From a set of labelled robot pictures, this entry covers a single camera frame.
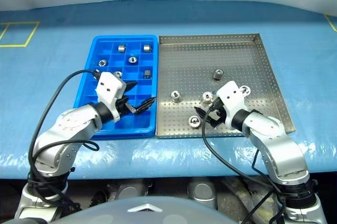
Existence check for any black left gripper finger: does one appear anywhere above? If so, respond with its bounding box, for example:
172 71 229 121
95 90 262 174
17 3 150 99
134 97 157 115
123 81 138 95

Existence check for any grey rounded metal housing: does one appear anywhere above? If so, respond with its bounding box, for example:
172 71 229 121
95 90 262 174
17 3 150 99
115 180 148 199
187 178 218 209

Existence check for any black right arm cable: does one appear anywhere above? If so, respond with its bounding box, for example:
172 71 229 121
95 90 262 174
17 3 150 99
201 107 288 224

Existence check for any yellow tape square outline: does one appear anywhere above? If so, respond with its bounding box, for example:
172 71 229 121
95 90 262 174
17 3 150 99
0 21 41 48

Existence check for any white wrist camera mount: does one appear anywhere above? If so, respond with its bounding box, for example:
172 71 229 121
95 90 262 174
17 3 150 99
95 72 127 123
215 81 250 130

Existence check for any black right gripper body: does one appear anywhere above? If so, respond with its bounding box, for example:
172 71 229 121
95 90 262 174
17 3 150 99
207 97 227 128

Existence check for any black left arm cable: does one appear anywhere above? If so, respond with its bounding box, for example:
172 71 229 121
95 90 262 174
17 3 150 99
27 69 100 213

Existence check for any blue compartment tray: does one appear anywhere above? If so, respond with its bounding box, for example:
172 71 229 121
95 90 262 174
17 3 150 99
73 34 159 138

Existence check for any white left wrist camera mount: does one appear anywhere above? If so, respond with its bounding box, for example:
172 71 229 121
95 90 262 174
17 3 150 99
95 72 127 123

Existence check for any dark toothed round part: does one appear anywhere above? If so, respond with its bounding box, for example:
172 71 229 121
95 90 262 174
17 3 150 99
89 191 108 209

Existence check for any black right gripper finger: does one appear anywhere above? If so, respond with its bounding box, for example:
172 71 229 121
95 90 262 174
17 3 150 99
194 106 210 119
203 118 221 129

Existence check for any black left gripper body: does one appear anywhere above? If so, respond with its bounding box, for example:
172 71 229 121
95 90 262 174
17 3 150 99
115 94 137 116

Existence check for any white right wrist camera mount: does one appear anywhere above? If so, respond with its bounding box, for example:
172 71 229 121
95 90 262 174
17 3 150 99
215 81 250 130

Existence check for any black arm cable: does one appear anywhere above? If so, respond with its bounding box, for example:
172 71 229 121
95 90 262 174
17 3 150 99
27 69 100 213
201 107 288 224

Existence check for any grey robot torso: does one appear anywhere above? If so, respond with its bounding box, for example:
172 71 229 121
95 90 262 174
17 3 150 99
7 196 245 224

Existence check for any yellow tape strip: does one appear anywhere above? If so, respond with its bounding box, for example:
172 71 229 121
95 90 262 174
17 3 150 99
324 13 337 32

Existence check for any perforated metal tray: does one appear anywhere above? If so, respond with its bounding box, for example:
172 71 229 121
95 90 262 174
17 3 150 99
155 33 298 139

